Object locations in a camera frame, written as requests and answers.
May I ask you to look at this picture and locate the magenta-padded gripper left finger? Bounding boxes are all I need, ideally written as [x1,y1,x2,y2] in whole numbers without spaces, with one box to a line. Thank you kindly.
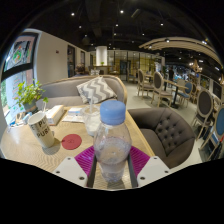
[53,145,98,188]

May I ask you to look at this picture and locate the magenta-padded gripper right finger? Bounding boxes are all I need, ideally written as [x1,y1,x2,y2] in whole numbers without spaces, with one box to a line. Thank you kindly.
[127,145,172,188]

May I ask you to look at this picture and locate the clear blue-capped water bottle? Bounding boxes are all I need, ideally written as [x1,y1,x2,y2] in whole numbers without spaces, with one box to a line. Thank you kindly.
[93,99,133,184]

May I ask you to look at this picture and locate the flat round red coaster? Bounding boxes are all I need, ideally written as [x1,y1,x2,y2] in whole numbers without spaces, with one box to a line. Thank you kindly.
[61,133,83,151]

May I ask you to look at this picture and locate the dark grey tufted armchair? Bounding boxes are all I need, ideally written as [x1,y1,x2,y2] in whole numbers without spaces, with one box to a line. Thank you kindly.
[128,106,197,170]

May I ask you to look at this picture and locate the white mug with black lettering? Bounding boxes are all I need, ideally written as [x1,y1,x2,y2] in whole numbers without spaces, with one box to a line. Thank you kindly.
[27,111,56,149]

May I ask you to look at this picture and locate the printed menu booklet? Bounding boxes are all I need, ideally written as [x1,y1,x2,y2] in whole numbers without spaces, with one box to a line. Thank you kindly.
[45,104,84,126]

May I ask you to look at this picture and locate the grey white chevron cushion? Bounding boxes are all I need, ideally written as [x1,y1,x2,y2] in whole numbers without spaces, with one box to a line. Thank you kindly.
[76,76,118,105]

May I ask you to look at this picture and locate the grey curved sofa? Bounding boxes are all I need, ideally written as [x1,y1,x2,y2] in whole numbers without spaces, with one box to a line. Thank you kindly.
[33,74,129,110]

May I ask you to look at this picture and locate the group of dining chairs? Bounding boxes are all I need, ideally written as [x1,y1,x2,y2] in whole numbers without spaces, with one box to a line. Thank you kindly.
[135,68,224,158]

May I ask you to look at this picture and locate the green potted plant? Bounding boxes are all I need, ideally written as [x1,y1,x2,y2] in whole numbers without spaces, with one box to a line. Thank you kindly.
[13,79,50,114]

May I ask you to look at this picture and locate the person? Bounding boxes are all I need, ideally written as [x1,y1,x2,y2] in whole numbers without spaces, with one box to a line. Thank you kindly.
[73,63,89,78]
[167,66,175,81]

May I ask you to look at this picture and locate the food picture window poster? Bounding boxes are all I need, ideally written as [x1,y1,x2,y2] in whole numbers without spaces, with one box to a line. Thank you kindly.
[3,33,38,73]

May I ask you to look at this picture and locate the group of ceiling spotlights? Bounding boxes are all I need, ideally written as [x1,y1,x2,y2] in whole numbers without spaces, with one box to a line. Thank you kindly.
[68,8,209,46]

